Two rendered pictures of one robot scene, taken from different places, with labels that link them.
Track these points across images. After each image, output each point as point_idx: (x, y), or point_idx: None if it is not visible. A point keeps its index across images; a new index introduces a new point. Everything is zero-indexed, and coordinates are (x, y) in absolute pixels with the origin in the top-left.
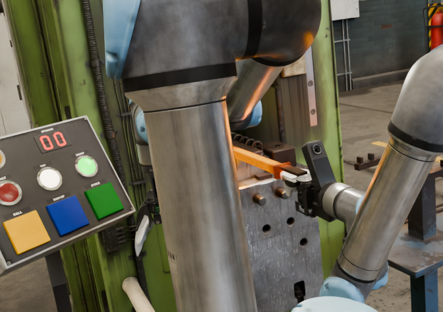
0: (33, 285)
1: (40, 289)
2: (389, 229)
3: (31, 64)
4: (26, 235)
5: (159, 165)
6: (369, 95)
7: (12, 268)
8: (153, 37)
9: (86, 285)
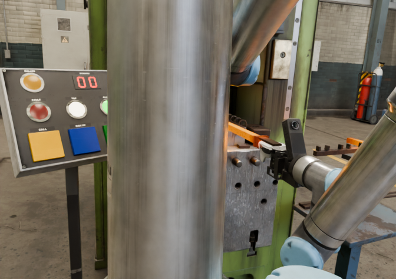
0: (79, 194)
1: (82, 197)
2: (367, 203)
3: (96, 40)
4: (45, 147)
5: (111, 18)
6: (314, 120)
7: (26, 171)
8: None
9: (105, 201)
